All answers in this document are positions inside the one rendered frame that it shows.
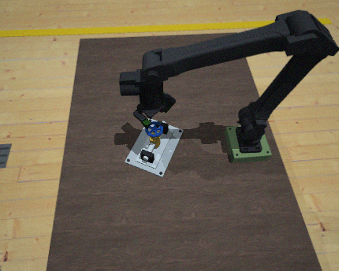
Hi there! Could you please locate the black and brass valve with blue handwheel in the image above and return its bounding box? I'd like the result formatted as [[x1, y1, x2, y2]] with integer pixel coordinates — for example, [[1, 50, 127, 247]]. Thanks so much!
[[136, 121, 173, 169]]

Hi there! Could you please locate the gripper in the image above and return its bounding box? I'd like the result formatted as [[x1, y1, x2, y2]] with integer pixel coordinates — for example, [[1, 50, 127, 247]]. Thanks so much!
[[133, 92, 176, 129]]

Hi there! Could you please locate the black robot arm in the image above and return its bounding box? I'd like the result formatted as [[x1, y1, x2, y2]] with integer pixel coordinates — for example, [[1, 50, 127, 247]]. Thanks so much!
[[119, 10, 339, 154]]

